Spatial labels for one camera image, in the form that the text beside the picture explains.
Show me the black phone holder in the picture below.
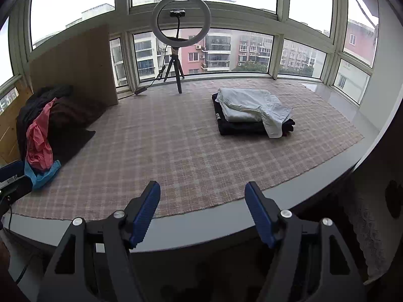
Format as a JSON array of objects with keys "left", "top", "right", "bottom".
[{"left": 170, "top": 10, "right": 186, "bottom": 40}]

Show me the pile of mixed clothes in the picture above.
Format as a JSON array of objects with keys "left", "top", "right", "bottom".
[{"left": 16, "top": 84, "right": 74, "bottom": 161}]

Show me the beige lace cloth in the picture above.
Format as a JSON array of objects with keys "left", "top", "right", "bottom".
[{"left": 343, "top": 164, "right": 403, "bottom": 285}]

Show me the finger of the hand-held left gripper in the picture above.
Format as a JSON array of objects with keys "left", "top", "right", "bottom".
[
  {"left": 0, "top": 160, "right": 26, "bottom": 183},
  {"left": 0, "top": 176, "right": 33, "bottom": 210}
]

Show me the light wooden board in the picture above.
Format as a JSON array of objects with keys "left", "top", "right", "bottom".
[{"left": 29, "top": 24, "right": 119, "bottom": 107}]

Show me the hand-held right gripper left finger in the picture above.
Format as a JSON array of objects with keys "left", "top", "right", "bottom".
[{"left": 36, "top": 180, "right": 161, "bottom": 302}]

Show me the pink garment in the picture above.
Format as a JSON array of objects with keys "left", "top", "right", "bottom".
[{"left": 26, "top": 98, "right": 59, "bottom": 170}]

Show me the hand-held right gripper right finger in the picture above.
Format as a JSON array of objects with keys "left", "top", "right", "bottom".
[{"left": 245, "top": 181, "right": 367, "bottom": 302}]

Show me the black garment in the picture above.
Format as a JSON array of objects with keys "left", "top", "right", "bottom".
[{"left": 50, "top": 127, "right": 96, "bottom": 164}]

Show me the black power cable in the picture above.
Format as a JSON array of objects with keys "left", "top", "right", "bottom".
[{"left": 6, "top": 203, "right": 36, "bottom": 285}]

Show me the light blue garment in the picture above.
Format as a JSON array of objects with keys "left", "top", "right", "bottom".
[{"left": 24, "top": 159, "right": 62, "bottom": 191}]

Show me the pink plaid mat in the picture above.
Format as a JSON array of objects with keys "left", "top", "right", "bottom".
[{"left": 9, "top": 79, "right": 365, "bottom": 221}]

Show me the white shirt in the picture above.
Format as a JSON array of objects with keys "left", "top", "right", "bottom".
[{"left": 216, "top": 87, "right": 293, "bottom": 138}]

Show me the pine wood panel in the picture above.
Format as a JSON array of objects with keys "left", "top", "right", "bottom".
[{"left": 0, "top": 79, "right": 33, "bottom": 164}]

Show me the folded navy t-shirt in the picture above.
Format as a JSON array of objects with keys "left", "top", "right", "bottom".
[{"left": 212, "top": 93, "right": 296, "bottom": 136}]

